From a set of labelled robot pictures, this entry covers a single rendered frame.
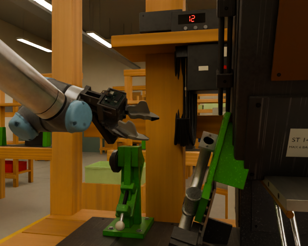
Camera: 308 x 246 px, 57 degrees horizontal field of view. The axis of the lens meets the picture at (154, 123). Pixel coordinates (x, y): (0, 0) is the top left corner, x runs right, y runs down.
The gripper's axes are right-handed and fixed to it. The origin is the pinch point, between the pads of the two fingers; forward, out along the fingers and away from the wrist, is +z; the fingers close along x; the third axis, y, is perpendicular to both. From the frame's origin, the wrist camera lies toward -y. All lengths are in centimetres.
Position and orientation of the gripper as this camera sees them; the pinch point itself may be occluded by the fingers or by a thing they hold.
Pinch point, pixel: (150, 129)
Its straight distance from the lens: 77.5
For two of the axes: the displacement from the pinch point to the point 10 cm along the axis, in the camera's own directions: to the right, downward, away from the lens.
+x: 3.4, -6.8, 6.5
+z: 9.4, 3.0, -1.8
